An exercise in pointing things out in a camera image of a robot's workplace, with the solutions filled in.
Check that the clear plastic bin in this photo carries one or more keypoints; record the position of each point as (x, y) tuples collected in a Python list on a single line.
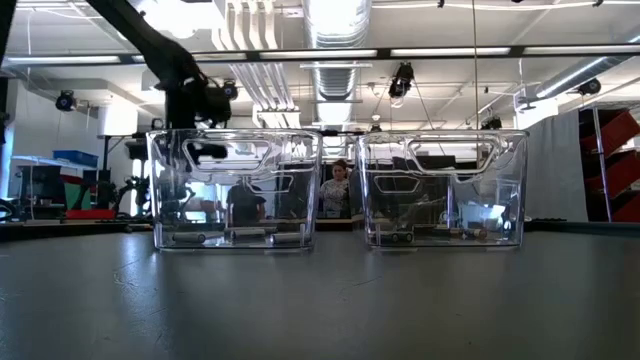
[(445, 200), (235, 200)]

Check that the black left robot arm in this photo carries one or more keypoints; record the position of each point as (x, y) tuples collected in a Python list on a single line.
[(165, 55)]

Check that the black spotlight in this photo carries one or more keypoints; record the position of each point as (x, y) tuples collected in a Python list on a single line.
[(590, 86), (233, 90), (65, 101), (401, 80), (492, 121)]

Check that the white pipe bundle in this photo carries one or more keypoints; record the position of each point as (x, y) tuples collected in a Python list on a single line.
[(260, 85)]

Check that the person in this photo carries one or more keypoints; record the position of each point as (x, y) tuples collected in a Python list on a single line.
[(336, 192), (245, 202)]

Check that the blue storage crate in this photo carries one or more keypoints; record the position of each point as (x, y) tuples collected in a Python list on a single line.
[(75, 158)]

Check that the green panel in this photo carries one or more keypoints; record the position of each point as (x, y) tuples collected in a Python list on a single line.
[(75, 195)]

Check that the red tray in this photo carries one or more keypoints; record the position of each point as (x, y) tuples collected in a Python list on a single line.
[(90, 214)]

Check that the white curtain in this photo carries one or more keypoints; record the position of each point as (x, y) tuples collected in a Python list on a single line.
[(555, 165)]

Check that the red storage rack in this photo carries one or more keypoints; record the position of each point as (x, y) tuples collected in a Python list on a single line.
[(615, 165)]

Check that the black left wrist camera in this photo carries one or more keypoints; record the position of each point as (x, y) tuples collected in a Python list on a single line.
[(217, 102)]

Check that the black frame crossbar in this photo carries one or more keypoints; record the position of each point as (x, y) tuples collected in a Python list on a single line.
[(320, 53)]

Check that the black aluminium table frame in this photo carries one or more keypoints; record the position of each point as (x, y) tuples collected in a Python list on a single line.
[(75, 231)]

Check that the silver round ventilation duct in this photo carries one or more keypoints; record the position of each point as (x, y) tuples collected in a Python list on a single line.
[(337, 25)]

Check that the silver slanted duct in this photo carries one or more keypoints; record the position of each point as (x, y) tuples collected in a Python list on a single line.
[(575, 80)]

